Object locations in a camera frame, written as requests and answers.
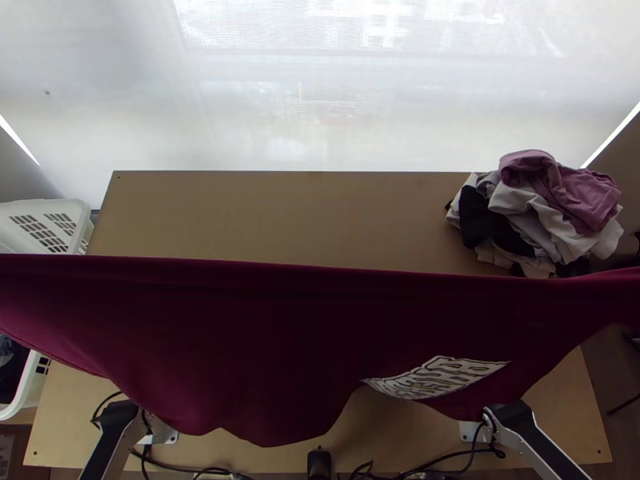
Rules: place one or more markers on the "maroon t-shirt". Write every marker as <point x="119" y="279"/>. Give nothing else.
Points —
<point x="260" y="345"/>

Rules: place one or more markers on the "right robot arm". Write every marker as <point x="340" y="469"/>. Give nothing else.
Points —
<point x="525" y="440"/>

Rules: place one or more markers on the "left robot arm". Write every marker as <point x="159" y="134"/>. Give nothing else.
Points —
<point x="117" y="440"/>

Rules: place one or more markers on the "heap of clothes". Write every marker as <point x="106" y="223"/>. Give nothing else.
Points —
<point x="540" y="215"/>

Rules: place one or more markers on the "white laundry basket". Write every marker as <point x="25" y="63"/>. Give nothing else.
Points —
<point x="45" y="225"/>

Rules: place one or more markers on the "black camera post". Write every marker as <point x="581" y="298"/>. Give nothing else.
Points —
<point x="320" y="465"/>

